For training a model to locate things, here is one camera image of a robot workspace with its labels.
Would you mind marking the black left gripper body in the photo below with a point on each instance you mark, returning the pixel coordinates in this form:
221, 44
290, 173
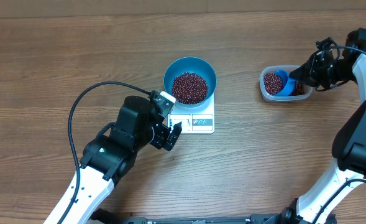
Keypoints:
160, 136

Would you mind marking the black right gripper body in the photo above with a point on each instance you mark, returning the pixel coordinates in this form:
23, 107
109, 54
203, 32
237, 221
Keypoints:
327, 73

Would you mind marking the blue plastic measuring scoop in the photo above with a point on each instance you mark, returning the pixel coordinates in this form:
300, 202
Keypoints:
288, 83

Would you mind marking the white digital kitchen scale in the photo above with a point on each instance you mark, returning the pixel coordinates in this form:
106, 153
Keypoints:
194, 119

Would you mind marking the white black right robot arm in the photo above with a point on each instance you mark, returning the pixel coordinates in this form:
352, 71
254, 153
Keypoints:
348, 167

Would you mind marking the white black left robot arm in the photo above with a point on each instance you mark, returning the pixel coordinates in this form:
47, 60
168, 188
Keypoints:
112, 154

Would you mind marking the red beans in bowl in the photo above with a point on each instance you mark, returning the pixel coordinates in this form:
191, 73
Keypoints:
189, 88

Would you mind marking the teal metal bowl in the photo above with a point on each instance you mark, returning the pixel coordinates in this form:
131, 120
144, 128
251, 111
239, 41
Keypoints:
192, 65

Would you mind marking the clear plastic container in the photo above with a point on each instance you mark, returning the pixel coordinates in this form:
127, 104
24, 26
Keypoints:
281, 99

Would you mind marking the red adzuki beans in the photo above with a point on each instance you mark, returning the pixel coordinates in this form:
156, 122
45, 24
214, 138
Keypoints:
274, 84

